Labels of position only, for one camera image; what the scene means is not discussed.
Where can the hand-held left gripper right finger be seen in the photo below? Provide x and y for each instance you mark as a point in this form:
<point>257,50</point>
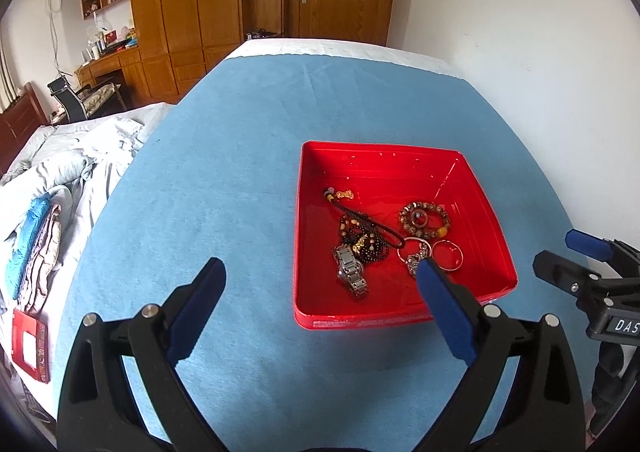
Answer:
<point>447,317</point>

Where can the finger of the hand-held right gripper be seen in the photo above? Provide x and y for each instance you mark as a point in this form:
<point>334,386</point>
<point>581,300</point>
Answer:
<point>585,239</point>
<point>555,269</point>

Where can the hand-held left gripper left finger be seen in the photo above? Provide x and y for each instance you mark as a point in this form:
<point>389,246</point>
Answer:
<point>192,322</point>

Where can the silver keyring charm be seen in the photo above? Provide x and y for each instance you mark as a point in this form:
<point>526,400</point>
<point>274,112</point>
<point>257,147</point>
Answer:
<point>415,262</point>

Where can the red plastic tray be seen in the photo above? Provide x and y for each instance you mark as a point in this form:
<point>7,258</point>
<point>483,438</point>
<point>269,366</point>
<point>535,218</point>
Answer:
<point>380,172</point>

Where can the person's right forearm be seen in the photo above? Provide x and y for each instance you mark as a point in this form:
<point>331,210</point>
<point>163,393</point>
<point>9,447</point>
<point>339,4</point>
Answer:
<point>591,419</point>

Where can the silver bangle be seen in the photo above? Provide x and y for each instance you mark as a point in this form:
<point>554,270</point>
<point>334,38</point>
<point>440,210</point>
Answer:
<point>460,260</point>

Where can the silver metal wristwatch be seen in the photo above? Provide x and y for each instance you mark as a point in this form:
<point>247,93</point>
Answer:
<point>350,273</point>

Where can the red box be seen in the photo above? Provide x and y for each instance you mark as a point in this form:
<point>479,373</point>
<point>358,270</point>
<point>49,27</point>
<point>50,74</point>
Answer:
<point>30,344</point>

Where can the blue table cloth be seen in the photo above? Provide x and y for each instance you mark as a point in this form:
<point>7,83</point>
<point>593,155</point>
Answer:
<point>225,157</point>

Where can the folded blue and pink clothes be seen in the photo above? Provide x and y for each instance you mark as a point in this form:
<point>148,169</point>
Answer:
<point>35,242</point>

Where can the light grey quilt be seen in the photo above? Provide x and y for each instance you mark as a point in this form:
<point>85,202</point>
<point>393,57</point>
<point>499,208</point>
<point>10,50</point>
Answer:
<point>75,152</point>

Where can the black office chair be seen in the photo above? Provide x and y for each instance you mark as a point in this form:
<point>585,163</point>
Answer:
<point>72,102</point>

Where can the wooden bed headboard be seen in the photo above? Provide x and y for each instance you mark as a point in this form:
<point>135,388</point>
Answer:
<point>20,127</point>

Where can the wooden desk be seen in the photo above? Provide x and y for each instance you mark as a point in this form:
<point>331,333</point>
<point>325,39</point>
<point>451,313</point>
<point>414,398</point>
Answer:
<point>117,69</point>

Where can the white table cover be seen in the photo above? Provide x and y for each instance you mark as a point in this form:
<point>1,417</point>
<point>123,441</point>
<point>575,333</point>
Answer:
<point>340,49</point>

